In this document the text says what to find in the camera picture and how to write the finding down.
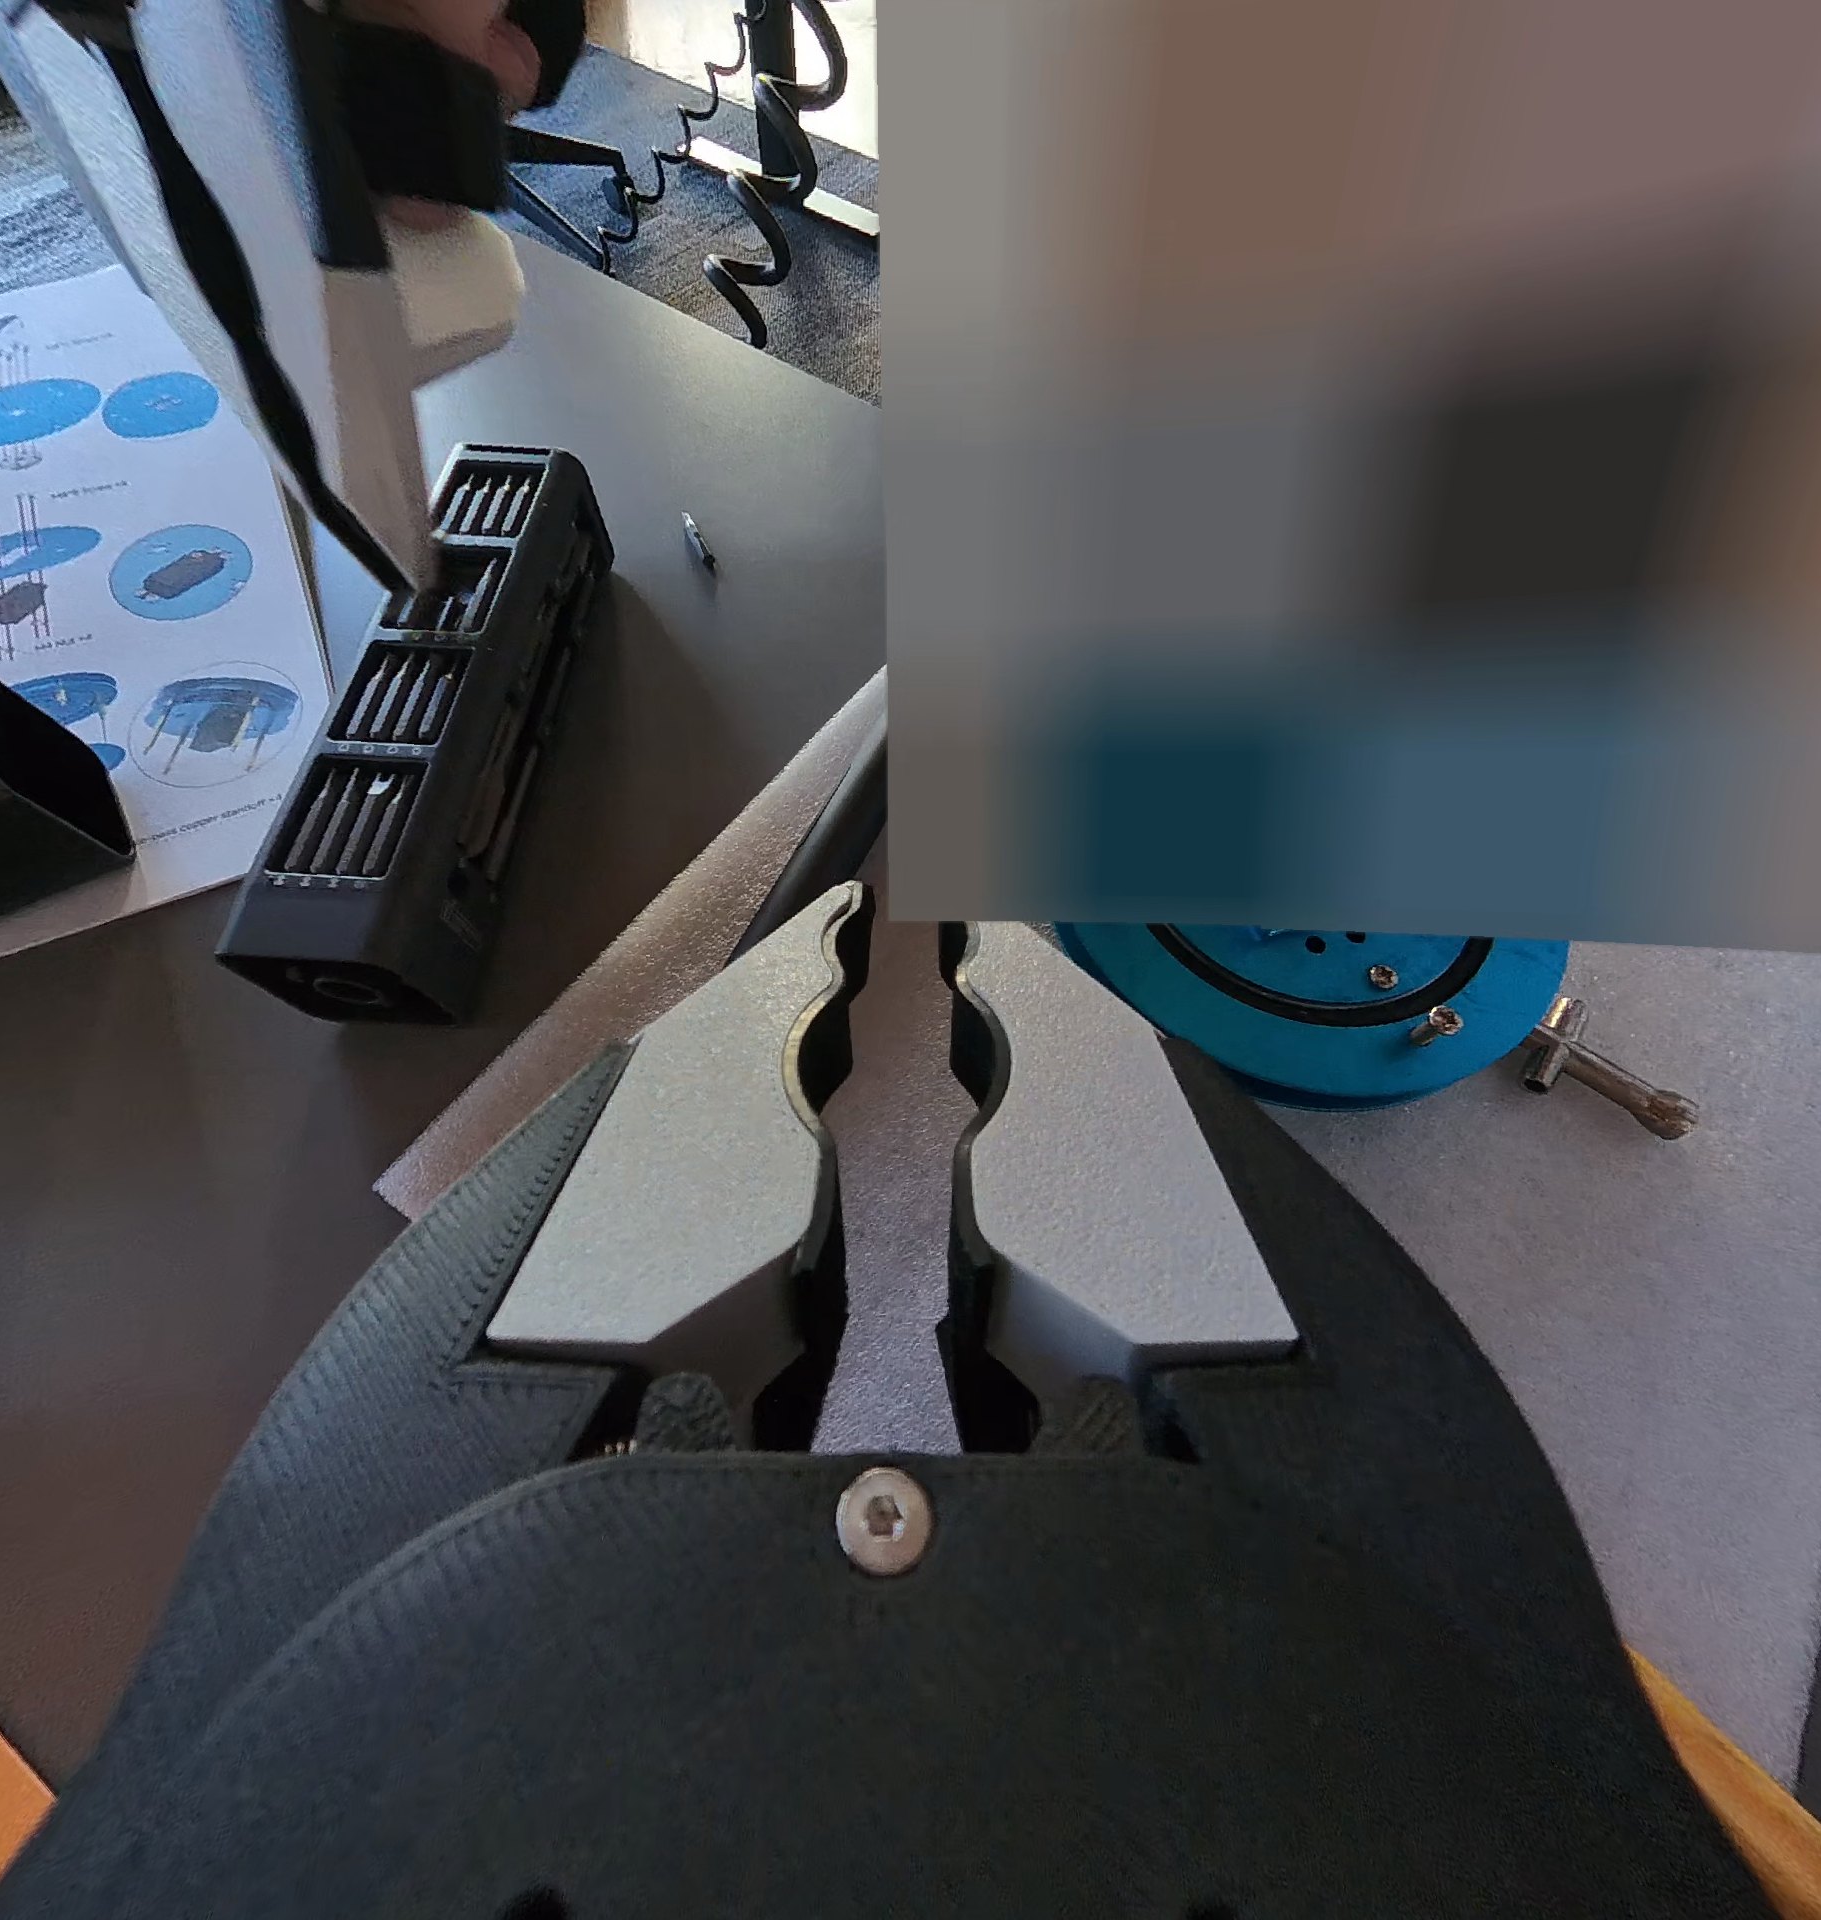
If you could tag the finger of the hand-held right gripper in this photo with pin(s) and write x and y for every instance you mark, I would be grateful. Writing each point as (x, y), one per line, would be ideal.
(273, 182)
(86, 135)

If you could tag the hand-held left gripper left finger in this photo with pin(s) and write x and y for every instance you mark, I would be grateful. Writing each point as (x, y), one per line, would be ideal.
(654, 1200)

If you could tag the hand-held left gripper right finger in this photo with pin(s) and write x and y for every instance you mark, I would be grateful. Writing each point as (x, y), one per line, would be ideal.
(1122, 1200)

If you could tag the black electric screwdriver pen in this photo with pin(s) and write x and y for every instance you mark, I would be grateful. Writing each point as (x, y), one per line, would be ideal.
(835, 842)

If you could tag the black screwdriver bit case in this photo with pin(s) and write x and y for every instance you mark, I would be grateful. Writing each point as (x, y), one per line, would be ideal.
(385, 842)

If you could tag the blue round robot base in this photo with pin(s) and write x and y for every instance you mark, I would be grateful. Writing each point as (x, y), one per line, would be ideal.
(1300, 1072)

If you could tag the black desk leg white foot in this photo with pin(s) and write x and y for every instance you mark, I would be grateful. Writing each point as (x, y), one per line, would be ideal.
(772, 37)

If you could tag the dark grey desk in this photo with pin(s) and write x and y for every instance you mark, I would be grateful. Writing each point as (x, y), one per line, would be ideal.
(177, 1200)

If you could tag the person's right hand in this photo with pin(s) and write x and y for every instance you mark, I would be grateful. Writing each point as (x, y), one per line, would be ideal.
(475, 37)

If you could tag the black office chair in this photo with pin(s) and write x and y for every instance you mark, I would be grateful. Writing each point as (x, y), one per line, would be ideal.
(566, 150)

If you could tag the white assembly manual blue pictures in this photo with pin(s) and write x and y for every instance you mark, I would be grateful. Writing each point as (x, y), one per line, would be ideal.
(86, 496)

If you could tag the silver socket key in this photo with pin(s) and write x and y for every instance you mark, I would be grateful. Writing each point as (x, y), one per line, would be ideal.
(1592, 1067)

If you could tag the small loose screwdriver bit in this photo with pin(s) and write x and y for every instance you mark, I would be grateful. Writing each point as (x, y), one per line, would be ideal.
(698, 543)

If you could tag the white foam sheet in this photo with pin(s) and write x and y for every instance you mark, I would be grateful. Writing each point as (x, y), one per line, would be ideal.
(1600, 1351)

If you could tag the dark metal case sleeve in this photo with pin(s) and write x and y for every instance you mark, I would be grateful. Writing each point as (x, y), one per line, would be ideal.
(25, 778)

